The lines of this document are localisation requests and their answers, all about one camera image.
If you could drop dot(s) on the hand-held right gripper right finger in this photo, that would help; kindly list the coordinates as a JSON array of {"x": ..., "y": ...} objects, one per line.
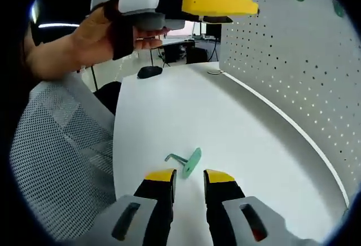
[{"x": 265, "y": 220}]

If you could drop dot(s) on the black computer mouse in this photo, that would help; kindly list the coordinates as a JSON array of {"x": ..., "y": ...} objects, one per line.
[{"x": 149, "y": 72}]

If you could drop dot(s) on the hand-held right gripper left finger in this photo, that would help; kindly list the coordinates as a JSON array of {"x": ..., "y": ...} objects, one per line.
[{"x": 135, "y": 217}]

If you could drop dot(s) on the person's left hand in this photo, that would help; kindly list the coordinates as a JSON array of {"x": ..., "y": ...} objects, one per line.
[{"x": 93, "y": 40}]

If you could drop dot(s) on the white mesh office chair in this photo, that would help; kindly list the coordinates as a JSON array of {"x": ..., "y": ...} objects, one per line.
[{"x": 56, "y": 144}]

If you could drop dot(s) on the white perforated mounting plate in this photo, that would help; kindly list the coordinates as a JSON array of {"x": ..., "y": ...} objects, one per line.
[{"x": 296, "y": 59}]

